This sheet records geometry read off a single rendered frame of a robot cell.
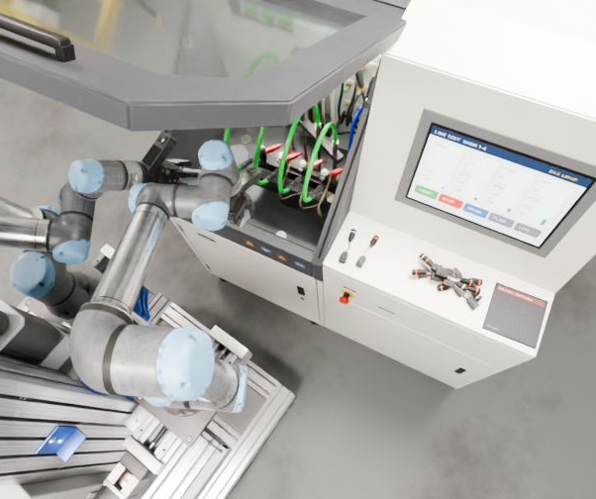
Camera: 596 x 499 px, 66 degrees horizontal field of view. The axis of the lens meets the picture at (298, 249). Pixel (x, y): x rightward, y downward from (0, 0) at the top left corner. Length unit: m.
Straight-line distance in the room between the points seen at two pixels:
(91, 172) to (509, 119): 0.97
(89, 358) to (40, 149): 2.77
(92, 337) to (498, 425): 2.05
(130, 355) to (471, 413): 1.96
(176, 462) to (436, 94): 1.24
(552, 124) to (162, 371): 0.97
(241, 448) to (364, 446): 0.60
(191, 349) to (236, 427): 1.48
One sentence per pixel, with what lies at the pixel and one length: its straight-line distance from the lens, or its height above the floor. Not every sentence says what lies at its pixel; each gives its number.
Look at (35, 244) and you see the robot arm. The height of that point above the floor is 1.48.
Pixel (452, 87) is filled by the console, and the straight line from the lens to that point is 1.20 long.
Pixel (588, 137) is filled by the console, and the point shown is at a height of 1.51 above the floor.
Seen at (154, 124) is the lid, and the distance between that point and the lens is 0.63.
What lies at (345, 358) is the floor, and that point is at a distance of 2.42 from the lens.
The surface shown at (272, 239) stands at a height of 0.95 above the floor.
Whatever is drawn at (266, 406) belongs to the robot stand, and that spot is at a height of 0.23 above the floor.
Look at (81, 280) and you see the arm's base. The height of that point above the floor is 1.09.
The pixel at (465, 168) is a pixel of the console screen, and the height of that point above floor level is 1.32.
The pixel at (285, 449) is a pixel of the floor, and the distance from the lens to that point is 2.40.
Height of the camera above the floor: 2.39
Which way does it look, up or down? 67 degrees down
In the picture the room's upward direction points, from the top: 10 degrees counter-clockwise
